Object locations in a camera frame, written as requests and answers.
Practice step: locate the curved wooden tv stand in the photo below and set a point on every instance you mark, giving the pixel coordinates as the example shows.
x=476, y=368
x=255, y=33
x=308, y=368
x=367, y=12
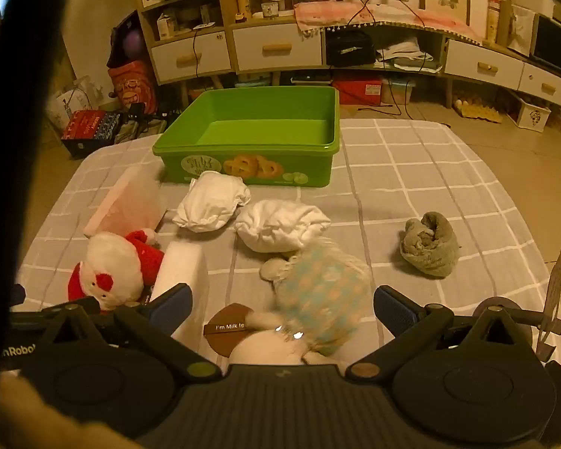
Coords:
x=449, y=93

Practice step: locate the folded clothes stack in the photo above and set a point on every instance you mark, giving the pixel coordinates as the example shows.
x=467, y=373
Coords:
x=406, y=56

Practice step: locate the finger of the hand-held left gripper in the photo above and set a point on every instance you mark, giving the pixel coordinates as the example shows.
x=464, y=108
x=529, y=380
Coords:
x=28, y=318

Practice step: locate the santa plush toy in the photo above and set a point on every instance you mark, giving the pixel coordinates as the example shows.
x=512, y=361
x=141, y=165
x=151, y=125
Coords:
x=112, y=266

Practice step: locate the black microwave oven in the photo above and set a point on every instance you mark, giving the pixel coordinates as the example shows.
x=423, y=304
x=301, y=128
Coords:
x=554, y=42

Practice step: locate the yellow bottle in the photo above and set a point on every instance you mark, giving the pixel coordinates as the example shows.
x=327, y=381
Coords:
x=243, y=2

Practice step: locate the white jar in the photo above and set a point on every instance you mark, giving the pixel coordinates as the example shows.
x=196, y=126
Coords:
x=271, y=11

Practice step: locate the green plastic box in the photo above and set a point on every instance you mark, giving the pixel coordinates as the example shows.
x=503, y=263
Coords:
x=262, y=131

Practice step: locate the clear storage box blue lid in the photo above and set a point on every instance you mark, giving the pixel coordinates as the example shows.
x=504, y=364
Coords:
x=255, y=79

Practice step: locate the pink foam block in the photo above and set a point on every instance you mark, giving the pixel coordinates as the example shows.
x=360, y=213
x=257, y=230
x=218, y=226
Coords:
x=126, y=201

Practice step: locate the pink table runner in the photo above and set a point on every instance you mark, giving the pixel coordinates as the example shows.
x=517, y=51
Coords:
x=332, y=11

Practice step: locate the teal storage box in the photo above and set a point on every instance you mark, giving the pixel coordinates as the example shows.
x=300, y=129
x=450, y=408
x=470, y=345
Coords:
x=397, y=92

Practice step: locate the low wooden drawer cabinet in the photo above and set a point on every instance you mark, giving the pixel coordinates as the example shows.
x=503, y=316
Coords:
x=276, y=79

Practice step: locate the dark tote bag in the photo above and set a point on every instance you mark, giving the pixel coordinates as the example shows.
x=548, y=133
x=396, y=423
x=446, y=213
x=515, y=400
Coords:
x=117, y=37

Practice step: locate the egg tray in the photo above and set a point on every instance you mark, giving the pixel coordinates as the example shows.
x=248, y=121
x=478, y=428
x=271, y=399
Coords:
x=477, y=111

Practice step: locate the white cloth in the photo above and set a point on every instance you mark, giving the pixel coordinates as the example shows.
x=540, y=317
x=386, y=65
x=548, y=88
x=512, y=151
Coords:
x=280, y=227
x=210, y=203

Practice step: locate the person's left forearm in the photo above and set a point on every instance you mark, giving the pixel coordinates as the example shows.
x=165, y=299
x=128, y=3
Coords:
x=37, y=411

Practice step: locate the black bag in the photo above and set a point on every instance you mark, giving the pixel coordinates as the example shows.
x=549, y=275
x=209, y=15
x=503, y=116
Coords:
x=350, y=49

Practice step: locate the white carton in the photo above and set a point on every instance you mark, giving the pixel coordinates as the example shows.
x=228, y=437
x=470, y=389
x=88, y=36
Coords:
x=163, y=25

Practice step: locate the orange snack bag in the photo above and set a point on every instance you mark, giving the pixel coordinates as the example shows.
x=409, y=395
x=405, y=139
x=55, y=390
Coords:
x=133, y=86

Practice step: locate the white patterned box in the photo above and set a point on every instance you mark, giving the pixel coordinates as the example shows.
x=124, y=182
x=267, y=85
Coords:
x=533, y=114

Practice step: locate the rabbit plush checked dress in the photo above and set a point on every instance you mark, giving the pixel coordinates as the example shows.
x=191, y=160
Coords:
x=322, y=290

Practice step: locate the brown round plush cushion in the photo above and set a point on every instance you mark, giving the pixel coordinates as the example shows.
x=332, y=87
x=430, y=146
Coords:
x=224, y=336
x=147, y=295

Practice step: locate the tall snack tube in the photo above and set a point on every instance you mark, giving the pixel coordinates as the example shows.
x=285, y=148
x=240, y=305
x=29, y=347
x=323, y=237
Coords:
x=494, y=14

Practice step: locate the grey checked blanket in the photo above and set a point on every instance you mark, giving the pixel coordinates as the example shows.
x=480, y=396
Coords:
x=378, y=243

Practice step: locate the white plastic bag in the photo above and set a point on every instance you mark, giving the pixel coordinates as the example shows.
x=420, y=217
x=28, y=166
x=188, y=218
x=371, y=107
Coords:
x=70, y=103

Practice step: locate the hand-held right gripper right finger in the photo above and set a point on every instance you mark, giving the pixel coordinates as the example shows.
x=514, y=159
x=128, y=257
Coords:
x=395, y=311

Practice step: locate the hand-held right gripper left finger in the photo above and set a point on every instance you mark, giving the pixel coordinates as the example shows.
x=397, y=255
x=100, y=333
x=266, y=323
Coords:
x=174, y=306

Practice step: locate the white foam block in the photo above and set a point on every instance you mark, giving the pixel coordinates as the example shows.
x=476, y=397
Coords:
x=182, y=266

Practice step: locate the black flat device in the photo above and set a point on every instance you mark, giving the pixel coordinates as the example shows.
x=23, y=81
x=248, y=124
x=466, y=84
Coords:
x=311, y=78

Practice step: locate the red black gift box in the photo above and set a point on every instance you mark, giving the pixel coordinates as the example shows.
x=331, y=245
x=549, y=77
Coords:
x=86, y=126

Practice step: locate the red cardboard box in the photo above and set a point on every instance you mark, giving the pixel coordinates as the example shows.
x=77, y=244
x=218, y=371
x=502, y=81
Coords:
x=355, y=91

